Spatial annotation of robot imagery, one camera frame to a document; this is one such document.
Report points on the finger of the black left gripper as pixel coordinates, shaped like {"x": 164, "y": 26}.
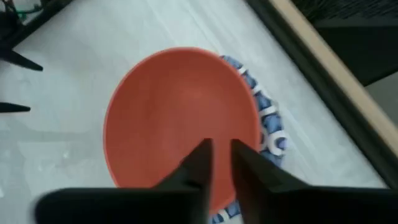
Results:
{"x": 15, "y": 108}
{"x": 18, "y": 59}

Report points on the wooden work table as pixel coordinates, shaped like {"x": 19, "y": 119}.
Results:
{"x": 342, "y": 68}

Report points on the black computer tower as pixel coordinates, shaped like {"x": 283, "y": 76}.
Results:
{"x": 357, "y": 40}

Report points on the blue patterned paper bowl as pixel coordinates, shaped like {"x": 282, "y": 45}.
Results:
{"x": 270, "y": 121}

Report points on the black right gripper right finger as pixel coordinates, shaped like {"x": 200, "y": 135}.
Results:
{"x": 280, "y": 202}

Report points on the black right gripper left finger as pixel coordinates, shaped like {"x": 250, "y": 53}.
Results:
{"x": 174, "y": 202}

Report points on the orange plastic bowl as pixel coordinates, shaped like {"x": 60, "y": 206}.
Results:
{"x": 174, "y": 109}

